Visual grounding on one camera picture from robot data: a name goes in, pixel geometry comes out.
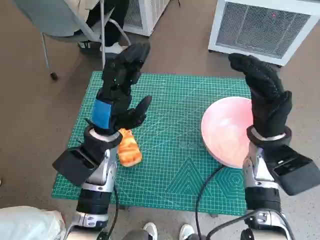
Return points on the braided toasted bread loaf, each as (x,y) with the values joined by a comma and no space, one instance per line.
(128,152)

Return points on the pink bowl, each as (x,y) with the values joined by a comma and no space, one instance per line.
(225,135)

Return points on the standing person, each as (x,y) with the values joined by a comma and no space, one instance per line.
(150,228)

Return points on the green cutting mat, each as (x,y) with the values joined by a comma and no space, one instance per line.
(162,112)

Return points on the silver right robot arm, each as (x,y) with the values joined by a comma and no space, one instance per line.
(262,195)

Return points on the grey chair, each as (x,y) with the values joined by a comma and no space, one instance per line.
(50,15)

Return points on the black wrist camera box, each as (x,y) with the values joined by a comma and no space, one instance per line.
(75,166)
(297,172)

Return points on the small white mesh cabinet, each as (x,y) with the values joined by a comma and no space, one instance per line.
(150,15)

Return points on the large white mesh cabinet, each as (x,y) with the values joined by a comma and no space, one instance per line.
(262,27)

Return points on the seated person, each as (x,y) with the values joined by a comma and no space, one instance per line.
(110,20)

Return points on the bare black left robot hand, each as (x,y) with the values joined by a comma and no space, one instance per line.
(117,75)

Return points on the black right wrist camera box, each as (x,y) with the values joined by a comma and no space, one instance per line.
(297,172)

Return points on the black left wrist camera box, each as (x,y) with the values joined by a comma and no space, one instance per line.
(75,166)

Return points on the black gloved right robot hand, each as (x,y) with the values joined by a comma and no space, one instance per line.
(267,100)

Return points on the white plastic bag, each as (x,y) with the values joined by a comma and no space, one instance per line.
(25,222)

